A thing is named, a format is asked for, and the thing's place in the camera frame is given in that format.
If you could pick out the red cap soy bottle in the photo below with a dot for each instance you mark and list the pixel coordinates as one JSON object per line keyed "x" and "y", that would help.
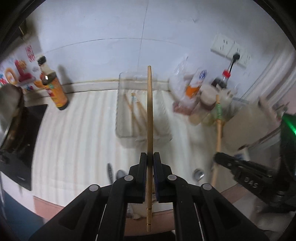
{"x": 221, "y": 81}

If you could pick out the plain wooden chopstick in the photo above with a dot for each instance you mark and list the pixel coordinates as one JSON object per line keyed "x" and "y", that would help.
{"x": 150, "y": 138}

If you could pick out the wooden chopstick green band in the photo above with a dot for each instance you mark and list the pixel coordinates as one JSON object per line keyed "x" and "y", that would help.
{"x": 218, "y": 139}

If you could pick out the dark sauce bottle yellow label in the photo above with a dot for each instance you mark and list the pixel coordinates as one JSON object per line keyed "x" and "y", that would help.
{"x": 52, "y": 84}

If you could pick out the white lidded jar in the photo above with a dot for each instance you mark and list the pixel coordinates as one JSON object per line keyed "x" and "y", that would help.
{"x": 208, "y": 97}

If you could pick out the round steel spoon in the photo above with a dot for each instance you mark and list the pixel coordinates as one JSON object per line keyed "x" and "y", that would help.
{"x": 198, "y": 174}

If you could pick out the black induction cooktop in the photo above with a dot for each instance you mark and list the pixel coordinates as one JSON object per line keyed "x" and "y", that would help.
{"x": 16, "y": 162}

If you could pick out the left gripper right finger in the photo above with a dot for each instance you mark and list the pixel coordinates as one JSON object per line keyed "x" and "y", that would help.
{"x": 157, "y": 174}

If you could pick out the small glass jar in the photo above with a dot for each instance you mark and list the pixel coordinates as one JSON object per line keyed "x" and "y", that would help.
{"x": 209, "y": 119}

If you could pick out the steel wok with lid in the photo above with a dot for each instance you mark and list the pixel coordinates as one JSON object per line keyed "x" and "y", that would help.
{"x": 12, "y": 104}

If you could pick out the blue cabinet front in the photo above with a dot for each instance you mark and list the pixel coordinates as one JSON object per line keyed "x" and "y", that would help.
{"x": 21, "y": 220}

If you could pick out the colourful wall sticker sheet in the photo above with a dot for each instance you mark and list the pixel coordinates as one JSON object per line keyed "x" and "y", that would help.
{"x": 20, "y": 68}

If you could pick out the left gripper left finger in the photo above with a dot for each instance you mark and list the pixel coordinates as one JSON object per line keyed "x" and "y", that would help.
{"x": 141, "y": 176}

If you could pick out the wall power socket strip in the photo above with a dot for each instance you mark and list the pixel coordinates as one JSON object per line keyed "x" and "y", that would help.
{"x": 226, "y": 47}

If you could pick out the orange label plastic bag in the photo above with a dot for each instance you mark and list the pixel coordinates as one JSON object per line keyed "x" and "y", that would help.
{"x": 185, "y": 87}

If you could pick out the clear plastic utensil tray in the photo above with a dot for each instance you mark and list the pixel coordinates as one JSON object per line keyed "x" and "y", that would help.
{"x": 137, "y": 82}

